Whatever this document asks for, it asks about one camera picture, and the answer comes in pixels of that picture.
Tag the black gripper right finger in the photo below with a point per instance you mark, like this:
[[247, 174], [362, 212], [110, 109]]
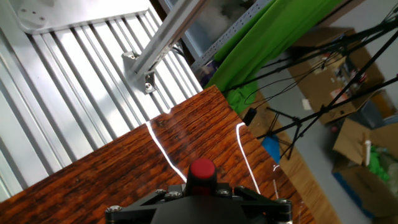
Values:
[[270, 208]]

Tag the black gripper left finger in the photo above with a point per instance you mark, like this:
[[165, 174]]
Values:
[[124, 213]]

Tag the black ladle with red band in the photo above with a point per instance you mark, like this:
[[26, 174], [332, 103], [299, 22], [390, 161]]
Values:
[[202, 168]]

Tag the glossy wood grain mat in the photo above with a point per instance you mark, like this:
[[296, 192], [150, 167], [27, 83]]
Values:
[[124, 171]]

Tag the blue cloth bag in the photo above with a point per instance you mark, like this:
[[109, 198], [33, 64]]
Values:
[[271, 149]]

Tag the open cardboard box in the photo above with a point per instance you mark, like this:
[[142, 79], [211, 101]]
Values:
[[351, 140]]

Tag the white paper scrap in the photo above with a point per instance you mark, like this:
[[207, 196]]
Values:
[[306, 104]]

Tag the white plastic tube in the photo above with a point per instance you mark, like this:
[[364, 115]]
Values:
[[367, 154]]

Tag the green packing material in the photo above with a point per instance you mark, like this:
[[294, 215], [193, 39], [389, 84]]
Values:
[[377, 165]]

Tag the purple plastic bag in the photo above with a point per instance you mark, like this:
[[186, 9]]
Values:
[[206, 73]]

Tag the green cloth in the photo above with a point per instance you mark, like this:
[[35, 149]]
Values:
[[264, 40]]

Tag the white metal shelf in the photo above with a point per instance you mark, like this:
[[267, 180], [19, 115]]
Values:
[[231, 30]]

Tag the white stand with base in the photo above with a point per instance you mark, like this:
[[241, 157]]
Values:
[[77, 12]]

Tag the aluminium frame post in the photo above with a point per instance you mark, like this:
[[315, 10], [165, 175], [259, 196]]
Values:
[[168, 34]]

